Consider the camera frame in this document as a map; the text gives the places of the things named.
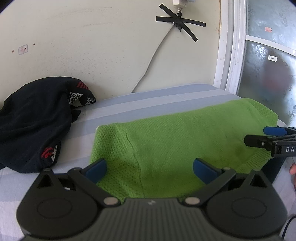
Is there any lower black tape cross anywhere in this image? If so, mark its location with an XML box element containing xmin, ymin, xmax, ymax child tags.
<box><xmin>156</xmin><ymin>4</ymin><xmax>206</xmax><ymax>42</ymax></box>

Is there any small wall sticker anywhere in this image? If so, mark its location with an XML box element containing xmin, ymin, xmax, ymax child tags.
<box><xmin>18</xmin><ymin>44</ymin><xmax>28</xmax><ymax>55</ymax></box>

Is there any white charger adapter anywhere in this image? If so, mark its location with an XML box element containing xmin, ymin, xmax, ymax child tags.
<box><xmin>173</xmin><ymin>0</ymin><xmax>196</xmax><ymax>9</ymax></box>

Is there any right hand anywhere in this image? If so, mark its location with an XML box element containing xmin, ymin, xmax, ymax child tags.
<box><xmin>290</xmin><ymin>163</ymin><xmax>296</xmax><ymax>187</ymax></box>

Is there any navy green knit sweater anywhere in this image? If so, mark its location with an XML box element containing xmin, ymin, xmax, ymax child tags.
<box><xmin>90</xmin><ymin>98</ymin><xmax>278</xmax><ymax>200</ymax></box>

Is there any frosted glass door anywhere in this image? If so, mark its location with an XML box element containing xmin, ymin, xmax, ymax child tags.
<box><xmin>237</xmin><ymin>1</ymin><xmax>295</xmax><ymax>126</ymax></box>

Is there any white door frame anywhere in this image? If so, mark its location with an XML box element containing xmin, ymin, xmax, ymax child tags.
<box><xmin>213</xmin><ymin>0</ymin><xmax>247</xmax><ymax>94</ymax></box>

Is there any black printed garment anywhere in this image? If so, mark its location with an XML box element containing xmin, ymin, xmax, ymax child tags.
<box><xmin>1</xmin><ymin>77</ymin><xmax>96</xmax><ymax>173</ymax></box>

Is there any white cable on wall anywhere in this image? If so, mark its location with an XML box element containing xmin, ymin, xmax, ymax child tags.
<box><xmin>130</xmin><ymin>24</ymin><xmax>174</xmax><ymax>93</ymax></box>

